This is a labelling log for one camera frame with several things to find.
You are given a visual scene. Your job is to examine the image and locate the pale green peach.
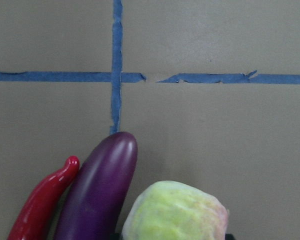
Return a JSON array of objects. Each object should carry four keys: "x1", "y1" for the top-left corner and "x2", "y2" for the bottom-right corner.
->
[{"x1": 121, "y1": 180, "x2": 229, "y2": 240}]

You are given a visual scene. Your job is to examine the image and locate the purple eggplant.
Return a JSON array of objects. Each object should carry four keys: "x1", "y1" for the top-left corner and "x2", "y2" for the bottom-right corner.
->
[{"x1": 53, "y1": 132, "x2": 138, "y2": 240}]

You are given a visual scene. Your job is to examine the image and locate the red chili pepper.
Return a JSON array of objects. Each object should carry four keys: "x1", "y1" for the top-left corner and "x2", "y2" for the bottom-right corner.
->
[{"x1": 7, "y1": 156, "x2": 80, "y2": 240}]

